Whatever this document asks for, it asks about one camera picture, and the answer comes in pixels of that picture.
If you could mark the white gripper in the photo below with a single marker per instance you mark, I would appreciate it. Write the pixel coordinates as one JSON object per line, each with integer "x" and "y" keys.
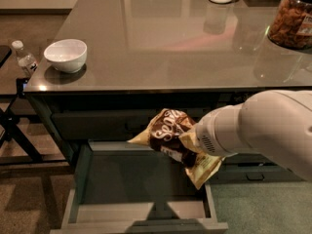
{"x": 208, "y": 134}

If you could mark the dark drawer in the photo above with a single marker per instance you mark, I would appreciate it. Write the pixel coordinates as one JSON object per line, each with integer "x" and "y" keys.
{"x": 247, "y": 159}
{"x": 105, "y": 125}
{"x": 233, "y": 174}

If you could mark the black side table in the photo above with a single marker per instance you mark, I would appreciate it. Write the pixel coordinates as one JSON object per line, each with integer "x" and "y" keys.
{"x": 9, "y": 122}

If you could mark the dark middle right drawer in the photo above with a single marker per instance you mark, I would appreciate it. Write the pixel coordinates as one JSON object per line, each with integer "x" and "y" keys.
{"x": 247, "y": 159}

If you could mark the white ceramic bowl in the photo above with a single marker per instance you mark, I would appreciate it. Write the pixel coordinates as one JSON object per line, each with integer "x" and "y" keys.
{"x": 67, "y": 55}

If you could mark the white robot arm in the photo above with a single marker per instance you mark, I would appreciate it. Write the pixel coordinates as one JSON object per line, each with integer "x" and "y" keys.
{"x": 276, "y": 124}

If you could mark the dark top left drawer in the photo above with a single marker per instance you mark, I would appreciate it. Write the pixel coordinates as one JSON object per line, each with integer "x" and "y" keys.
{"x": 105, "y": 125}

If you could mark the brown chip bag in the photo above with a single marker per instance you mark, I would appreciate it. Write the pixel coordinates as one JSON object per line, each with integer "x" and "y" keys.
{"x": 170, "y": 132}

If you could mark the clear plastic water bottle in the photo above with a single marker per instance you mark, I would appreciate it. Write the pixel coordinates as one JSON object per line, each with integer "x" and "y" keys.
{"x": 26, "y": 60}

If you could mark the clear jar of nuts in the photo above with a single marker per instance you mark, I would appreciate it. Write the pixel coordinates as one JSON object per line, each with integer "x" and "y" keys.
{"x": 292, "y": 26}

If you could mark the open grey middle drawer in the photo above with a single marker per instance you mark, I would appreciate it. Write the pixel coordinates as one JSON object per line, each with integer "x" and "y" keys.
{"x": 121, "y": 188}

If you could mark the dark counter cabinet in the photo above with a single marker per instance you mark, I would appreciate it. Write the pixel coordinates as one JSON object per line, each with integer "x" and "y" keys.
{"x": 189, "y": 55}

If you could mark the dark bottom right drawer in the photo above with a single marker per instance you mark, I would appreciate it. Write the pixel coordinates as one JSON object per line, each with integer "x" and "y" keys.
{"x": 233, "y": 174}

